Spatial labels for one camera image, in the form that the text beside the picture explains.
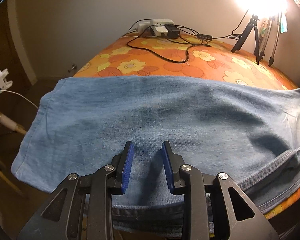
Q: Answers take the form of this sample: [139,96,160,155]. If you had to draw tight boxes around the loose black cable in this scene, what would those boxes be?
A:
[126,26,212,63]

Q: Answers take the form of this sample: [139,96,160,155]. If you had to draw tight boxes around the colourful hanging cloth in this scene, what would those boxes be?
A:
[261,12,289,38]

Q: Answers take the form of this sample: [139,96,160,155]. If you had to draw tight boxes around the black power adapter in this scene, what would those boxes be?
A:
[165,24,180,39]

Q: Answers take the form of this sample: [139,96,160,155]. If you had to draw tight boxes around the light blue denim pants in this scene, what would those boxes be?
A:
[10,76,300,240]

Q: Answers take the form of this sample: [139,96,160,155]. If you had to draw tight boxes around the orange floral tablecloth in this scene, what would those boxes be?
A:
[72,34,300,218]

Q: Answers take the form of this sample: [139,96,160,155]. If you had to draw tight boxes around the tall folded tripod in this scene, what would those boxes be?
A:
[260,14,283,67]

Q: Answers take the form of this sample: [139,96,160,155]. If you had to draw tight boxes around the white lamp cable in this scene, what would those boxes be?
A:
[4,90,39,110]

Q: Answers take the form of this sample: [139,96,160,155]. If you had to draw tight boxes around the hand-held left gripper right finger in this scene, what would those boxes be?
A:
[161,141,282,240]

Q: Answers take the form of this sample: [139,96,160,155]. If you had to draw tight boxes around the black ring light cable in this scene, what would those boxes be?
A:
[176,9,249,42]

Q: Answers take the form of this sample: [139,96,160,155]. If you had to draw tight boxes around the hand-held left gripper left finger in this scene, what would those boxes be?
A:
[16,141,135,240]

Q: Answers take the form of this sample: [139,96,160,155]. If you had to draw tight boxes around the small black tripod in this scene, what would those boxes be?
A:
[231,14,261,65]

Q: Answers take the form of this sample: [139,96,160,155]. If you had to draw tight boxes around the white power strip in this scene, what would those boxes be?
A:
[150,18,175,27]

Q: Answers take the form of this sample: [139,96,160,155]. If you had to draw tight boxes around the white clip lamp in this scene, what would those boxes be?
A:
[0,17,13,95]

